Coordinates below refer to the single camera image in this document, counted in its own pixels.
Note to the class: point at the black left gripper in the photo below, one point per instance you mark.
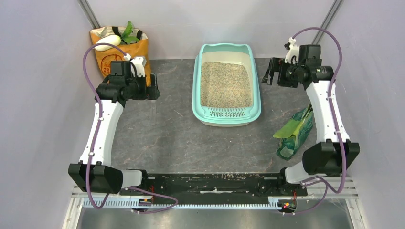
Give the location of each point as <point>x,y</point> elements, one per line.
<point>151,92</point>

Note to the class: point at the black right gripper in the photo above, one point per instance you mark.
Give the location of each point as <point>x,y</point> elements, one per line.
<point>275,65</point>

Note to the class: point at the teal plastic litter box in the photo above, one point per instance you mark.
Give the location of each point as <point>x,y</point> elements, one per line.
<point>226,117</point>

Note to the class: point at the green litter bag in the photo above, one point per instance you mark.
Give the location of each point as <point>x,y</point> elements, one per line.
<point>294,133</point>

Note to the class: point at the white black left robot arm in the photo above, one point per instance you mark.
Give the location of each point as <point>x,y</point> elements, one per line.
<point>93,172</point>

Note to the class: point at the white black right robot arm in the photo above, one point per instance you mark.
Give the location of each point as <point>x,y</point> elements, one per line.
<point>333,152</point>

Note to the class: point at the beige cat litter pellets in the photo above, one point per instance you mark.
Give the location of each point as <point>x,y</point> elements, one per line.
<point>225,85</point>

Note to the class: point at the green leafy vegetable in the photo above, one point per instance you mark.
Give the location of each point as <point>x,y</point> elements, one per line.
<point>126,37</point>

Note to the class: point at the white daikon radish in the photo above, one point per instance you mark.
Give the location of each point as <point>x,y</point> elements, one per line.
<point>114,40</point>

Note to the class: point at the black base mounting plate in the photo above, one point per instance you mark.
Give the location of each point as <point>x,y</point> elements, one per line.
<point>221,188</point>

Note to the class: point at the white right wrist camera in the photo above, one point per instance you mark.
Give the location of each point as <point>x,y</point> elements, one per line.
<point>293,51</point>

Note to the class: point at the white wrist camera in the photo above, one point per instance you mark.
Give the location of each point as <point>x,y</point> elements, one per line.
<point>293,51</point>
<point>137,65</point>

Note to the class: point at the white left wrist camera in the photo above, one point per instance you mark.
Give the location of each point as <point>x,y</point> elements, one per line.
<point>137,65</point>

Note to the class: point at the aluminium rail frame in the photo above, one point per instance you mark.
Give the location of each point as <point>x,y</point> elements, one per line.
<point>131,209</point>

